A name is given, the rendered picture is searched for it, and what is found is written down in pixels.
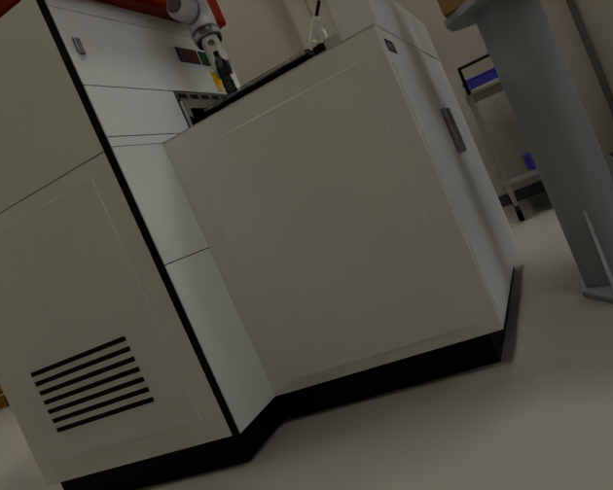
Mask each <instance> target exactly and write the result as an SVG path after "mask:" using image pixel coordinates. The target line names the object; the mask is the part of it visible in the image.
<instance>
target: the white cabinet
mask: <svg viewBox="0 0 613 490"><path fill-rule="evenodd" d="M163 145H164V148H165V150H166V152H167V154H168V157H169V159H170V161H171V163H172V166H173V168H174V170H175V172H176V175H177V177H178V179H179V181H180V183H181V186H182V188H183V190H184V192H185V195H186V196H187V198H188V200H189V203H190V205H191V207H192V209H193V212H194V214H195V216H196V218H197V221H198V224H199V226H200V228H201V231H202V233H203V235H204V237H205V240H206V242H207V244H208V246H209V249H210V251H211V253H212V255H213V258H214V260H215V262H216V263H217V266H218V268H219V270H220V272H221V275H222V277H223V279H224V281H225V283H226V286H227V288H228V290H229V292H230V295H231V297H232V299H233V301H234V305H235V307H236V309H237V312H238V314H239V316H240V318H241V321H242V323H243V325H244V327H245V329H246V331H247V333H248V335H249V337H250V340H251V342H252V344H253V346H254V349H255V351H256V353H257V355H258V358H259V360H260V362H261V364H262V367H263V369H264V371H265V373H266V376H267V378H268V380H269V382H270V385H271V387H272V389H273V391H274V394H275V396H280V395H281V396H282V398H283V399H284V402H285V404H286V406H287V408H288V411H289V413H290V415H291V417H292V418H295V417H298V416H302V415H306V414H309V413H312V412H316V411H319V410H323V409H327V408H330V407H334V406H338V405H341V404H345V403H351V402H355V401H359V400H362V399H366V398H369V397H372V396H376V395H380V394H383V393H387V392H391V391H394V390H398V389H402V388H405V387H409V386H413V385H415V384H419V383H423V382H426V381H430V380H434V379H437V378H441V377H445V376H448V375H452V374H456V373H459V372H463V371H466V370H469V369H473V368H480V367H483V366H487V365H491V364H494V363H498V362H501V356H502V350H503V343H504V336H505V331H506V324H507V317H508V311H509V304H510V297H511V292H512V285H513V279H514V272H515V268H514V261H515V255H516V250H517V241H516V239H515V236H514V233H513V232H512V230H511V227H510V225H509V222H508V220H507V218H506V215H505V213H504V211H503V208H502V206H501V203H500V201H499V199H498V196H497V194H496V192H495V189H494V187H493V184H492V182H491V180H490V178H489V176H488V174H487V170H486V167H485V165H484V163H483V160H482V158H481V156H480V153H479V151H478V148H477V146H476V144H475V141H474V139H473V137H472V134H471V132H470V129H469V127H468V125H467V122H466V120H465V119H464V116H463V114H462V111H461V109H460V107H459V104H458V102H457V100H456V97H455V95H454V92H453V90H452V88H451V84H450V82H449V80H448V78H447V75H446V73H445V70H444V68H443V66H442V63H441V62H440V61H439V60H437V59H435V58H433V57H431V56H430V55H428V54H426V53H424V52H422V51H420V50H418V49H416V48H414V47H413V46H411V45H409V44H407V43H405V42H404V41H402V40H400V39H398V38H396V37H395V36H393V35H391V34H389V33H387V32H386V31H384V30H382V29H380V28H378V27H377V26H375V25H373V26H371V27H369V28H367V29H365V30H364V31H362V32H360V33H358V34H357V35H355V36H353V37H351V38H350V39H348V40H346V41H344V42H343V43H341V44H339V45H337V46H336V47H334V48H332V49H330V50H329V51H327V52H325V53H323V54H321V55H320V56H318V57H316V58H315V59H313V60H311V61H309V62H308V63H306V64H304V65H302V66H301V67H299V68H297V69H295V70H294V71H292V72H290V73H288V74H287V75H285V76H283V77H281V78H279V79H278V80H276V81H274V82H272V83H271V84H269V85H267V86H265V87H263V88H261V89H259V90H258V91H256V92H254V93H252V94H251V95H249V96H247V97H245V98H243V99H242V100H240V101H238V102H236V103H235V104H234V105H232V106H230V107H229V108H227V109H225V110H223V111H222V112H220V113H218V114H216V115H215V116H213V117H211V118H209V119H208V120H206V121H204V122H201V123H200V124H198V125H196V126H194V127H193V128H191V129H189V130H187V131H186V132H184V133H182V134H180V135H179V136H177V137H175V138H173V139H172V140H170V141H168V142H166V143H165V144H163Z"/></svg>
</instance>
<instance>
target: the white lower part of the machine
mask: <svg viewBox="0 0 613 490"><path fill-rule="evenodd" d="M0 386H1V388H2V390H3V392H4V395H5V397H6V399H7V401H8V403H9V405H10V407H11V410H12V412H13V413H14V415H15V417H16V419H17V421H18V425H19V427H20V429H21V431H22V433H23V435H24V437H25V440H26V442H27V444H28V446H29V448H30V450H31V452H32V454H33V457H34V459H35V461H36V463H37V465H38V467H39V469H40V471H41V474H42V476H43V477H44V479H45V481H46V483H47V485H48V486H49V485H53V484H56V483H59V482H60V483H61V485H62V488H63V490H135V489H139V488H143V487H147V486H151V485H155V484H160V483H164V482H168V481H171V480H175V479H179V478H183V477H187V476H191V475H195V474H199V473H207V472H211V471H215V470H219V469H223V468H226V467H230V466H234V465H238V464H242V463H247V462H249V461H250V459H251V458H252V457H253V456H254V455H255V453H256V452H257V451H258V450H259V449H260V447H261V446H262V445H263V444H264V443H265V442H266V440H267V439H268V438H269V437H270V435H271V434H272V433H273V432H274V431H275V429H276V428H277V427H278V426H279V425H280V423H281V422H282V421H283V420H284V419H285V417H286V416H287V415H288V414H289V411H288V408H287V406H286V404H285V402H284V399H283V398H282V396H281V395H280V396H275V394H274V391H273V389H272V387H271V385H270V382H269V380H268V378H267V376H266V373H265V371H264V369H263V367H262V364H261V362H260V360H259V358H258V355H257V353H256V351H255V349H254V346H253V344H252V342H251V340H250V337H249V335H248V333H247V331H246V329H245V327H244V325H243V323H242V321H241V318H240V316H239V314H238V312H237V309H236V307H235V305H234V301H233V299H232V297H231V295H230V292H229V290H228V288H227V286H226V283H225V281H224V279H223V277H222V275H221V272H220V270H219V268H218V266H217V263H216V262H215V260H214V258H213V255H212V253H211V251H210V249H209V246H208V244H207V242H206V240H205V237H204V235H203V233H202V231H201V228H200V226H199V224H198V221H197V218H196V216H195V214H194V212H193V209H192V207H191V205H190V203H189V200H188V198H187V196H186V195H185V192H184V190H183V188H182V186H181V183H180V181H179V179H178V177H177V175H176V172H175V170H174V168H173V166H172V163H171V161H170V159H169V157H168V154H167V152H166V150H165V148H164V145H163V143H161V144H148V145H134V146H122V147H112V148H109V149H107V150H106V151H104V153H102V154H100V155H99V156H97V157H95V158H93V159H91V160H90V161H88V162H86V163H85V164H83V165H81V166H79V167H78V168H76V169H74V170H73V171H71V172H69V173H68V174H66V175H64V176H63V177H61V178H59V179H58V180H56V181H54V182H53V183H51V184H49V185H47V186H46V187H44V188H42V189H41V190H39V191H38V192H36V193H34V194H33V195H31V196H29V197H28V198H26V199H24V200H23V201H21V202H19V203H18V204H16V205H14V206H12V207H11V208H9V209H7V210H6V211H4V212H2V213H1V214H0Z"/></svg>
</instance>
